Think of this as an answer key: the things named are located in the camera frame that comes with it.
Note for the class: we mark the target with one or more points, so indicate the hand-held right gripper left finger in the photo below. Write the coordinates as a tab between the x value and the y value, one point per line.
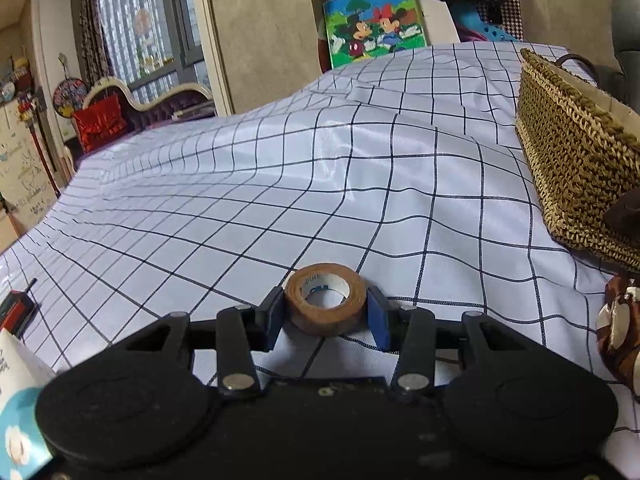
274	321

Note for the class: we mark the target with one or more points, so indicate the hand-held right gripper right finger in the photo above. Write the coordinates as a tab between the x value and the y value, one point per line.
378	321

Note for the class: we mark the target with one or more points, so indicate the brown tape roll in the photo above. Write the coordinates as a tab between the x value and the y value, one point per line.
300	317

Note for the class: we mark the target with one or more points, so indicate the white checkered cloth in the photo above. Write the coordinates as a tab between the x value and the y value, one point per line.
300	160

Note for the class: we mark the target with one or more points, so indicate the purple cream-framed sofa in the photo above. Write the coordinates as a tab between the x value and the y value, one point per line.
165	105

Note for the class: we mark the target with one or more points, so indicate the woven straw basket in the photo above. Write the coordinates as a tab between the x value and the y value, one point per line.
565	160

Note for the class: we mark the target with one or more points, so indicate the brown white patterned pouch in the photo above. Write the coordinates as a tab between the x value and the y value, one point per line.
625	350

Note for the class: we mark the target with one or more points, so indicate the red black handheld device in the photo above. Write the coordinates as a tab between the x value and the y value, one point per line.
15	310

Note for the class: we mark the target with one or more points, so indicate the red cushion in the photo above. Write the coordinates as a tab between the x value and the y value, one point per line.
100	120

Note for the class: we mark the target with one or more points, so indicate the white blue cloud-print packet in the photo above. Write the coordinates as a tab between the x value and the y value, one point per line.
15	410

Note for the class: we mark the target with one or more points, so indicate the white cabinet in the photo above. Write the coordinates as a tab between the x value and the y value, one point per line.
20	170

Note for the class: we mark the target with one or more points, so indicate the cartoon mouse picture board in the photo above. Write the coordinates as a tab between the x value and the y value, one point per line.
375	15

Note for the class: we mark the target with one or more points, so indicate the white paper box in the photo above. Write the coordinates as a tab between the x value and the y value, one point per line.
437	20

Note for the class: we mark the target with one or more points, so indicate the blue clog shoe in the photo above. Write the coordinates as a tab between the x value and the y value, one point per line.
470	25

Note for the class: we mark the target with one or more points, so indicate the window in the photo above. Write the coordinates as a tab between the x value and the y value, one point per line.
150	10

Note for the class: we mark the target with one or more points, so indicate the houndstooth storage box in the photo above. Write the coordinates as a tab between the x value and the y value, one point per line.
511	10

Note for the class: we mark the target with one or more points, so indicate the patterned curtain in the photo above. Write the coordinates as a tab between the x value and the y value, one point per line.
92	35

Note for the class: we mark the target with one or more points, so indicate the grey chair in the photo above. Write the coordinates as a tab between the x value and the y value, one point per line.
627	10

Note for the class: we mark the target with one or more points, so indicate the round colourful wall sign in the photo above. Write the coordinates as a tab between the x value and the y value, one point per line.
67	97

